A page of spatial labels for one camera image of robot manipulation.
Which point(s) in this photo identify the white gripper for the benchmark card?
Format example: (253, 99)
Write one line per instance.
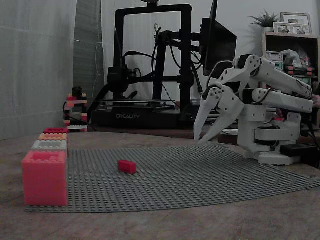
(223, 99)

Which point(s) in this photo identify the red Lego brick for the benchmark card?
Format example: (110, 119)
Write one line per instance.
(127, 167)

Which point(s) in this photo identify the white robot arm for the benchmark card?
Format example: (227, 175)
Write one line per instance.
(275, 72)

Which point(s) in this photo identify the grey Lego baseplate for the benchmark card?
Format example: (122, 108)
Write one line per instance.
(175, 180)

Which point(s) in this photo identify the multicolour Lego tower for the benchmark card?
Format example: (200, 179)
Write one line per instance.
(76, 112)

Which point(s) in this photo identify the red lego block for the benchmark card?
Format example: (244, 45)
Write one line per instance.
(53, 130)

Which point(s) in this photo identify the orange lego block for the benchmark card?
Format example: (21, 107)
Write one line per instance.
(47, 137)

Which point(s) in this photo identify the grey lego block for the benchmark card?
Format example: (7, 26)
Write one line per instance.
(40, 147)

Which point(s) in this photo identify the large pink lego block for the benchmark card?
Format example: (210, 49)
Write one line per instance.
(45, 182)

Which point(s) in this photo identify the person's hand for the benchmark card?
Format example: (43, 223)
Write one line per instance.
(317, 101)

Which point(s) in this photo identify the black computer monitor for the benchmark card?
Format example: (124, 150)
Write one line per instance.
(220, 45)

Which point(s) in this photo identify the black Creality 3D printer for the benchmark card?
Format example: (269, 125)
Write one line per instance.
(137, 116)

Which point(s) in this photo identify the wooden shelf unit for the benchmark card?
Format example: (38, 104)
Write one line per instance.
(290, 40)

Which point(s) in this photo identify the green potted plant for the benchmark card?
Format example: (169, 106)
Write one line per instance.
(266, 20)

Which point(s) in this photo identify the grey curtain panel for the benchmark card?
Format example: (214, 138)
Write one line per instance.
(87, 50)

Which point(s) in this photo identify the white sheer curtain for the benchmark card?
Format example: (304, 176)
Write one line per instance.
(35, 70)

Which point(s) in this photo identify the small white photo frame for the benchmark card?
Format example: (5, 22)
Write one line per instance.
(300, 29)
(282, 28)

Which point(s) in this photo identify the large white photo frame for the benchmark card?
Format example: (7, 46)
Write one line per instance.
(296, 18)

